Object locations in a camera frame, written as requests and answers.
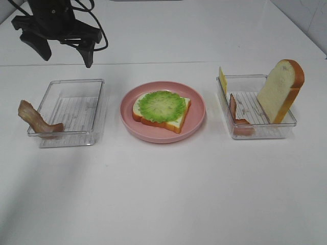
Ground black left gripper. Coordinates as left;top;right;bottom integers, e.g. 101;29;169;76
11;5;101;68

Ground brown bacon strip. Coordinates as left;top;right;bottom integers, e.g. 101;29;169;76
18;100;64;133

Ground green lettuce leaf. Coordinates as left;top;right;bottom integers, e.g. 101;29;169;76
137;91;186;123

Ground bread slice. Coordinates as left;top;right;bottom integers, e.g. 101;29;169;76
257;59;305;124
132;92;191;134

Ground yellow cheese slice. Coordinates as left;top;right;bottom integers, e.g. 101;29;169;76
219;66;227;95

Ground red bacon strip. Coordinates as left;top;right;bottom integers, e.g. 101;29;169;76
229;94;254;136

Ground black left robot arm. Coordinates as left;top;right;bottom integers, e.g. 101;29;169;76
9;1;108;68

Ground clear left plastic tray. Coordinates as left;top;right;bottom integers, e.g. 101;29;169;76
27;79;107;148

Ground clear plastic tray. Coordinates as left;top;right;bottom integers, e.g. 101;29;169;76
27;79;107;148
216;75;297;139

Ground pink round plate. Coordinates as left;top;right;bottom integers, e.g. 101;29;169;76
120;81;206;143

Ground clear right plastic tray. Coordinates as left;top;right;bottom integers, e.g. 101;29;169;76
216;75;297;139

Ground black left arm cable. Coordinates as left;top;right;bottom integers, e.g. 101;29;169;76
9;0;109;52

